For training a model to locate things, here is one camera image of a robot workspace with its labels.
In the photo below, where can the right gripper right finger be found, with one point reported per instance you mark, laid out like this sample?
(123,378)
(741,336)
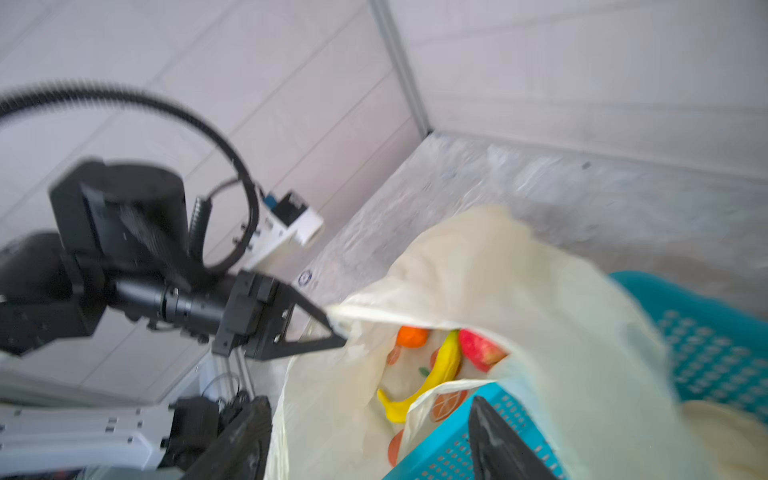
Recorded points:
(497,451)

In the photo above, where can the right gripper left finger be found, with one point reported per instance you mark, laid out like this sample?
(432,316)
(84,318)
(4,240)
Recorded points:
(241,447)

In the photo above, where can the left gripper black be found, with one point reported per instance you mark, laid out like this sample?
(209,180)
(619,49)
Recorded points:
(258,315)

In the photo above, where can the yellow banana toy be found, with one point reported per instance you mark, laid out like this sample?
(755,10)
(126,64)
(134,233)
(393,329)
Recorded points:
(445,369)

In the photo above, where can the red apple toy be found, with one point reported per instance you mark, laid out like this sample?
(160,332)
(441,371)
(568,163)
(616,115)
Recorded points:
(482,353)

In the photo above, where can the orange fruit toy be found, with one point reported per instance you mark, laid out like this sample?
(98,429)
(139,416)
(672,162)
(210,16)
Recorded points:
(412,337)

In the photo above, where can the cream plastic shopping bag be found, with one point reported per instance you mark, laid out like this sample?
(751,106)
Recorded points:
(583,360)

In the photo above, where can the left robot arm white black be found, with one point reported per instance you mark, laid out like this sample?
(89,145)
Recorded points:
(124,241)

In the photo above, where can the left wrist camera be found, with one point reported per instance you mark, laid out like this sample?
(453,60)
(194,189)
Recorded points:
(286,225)

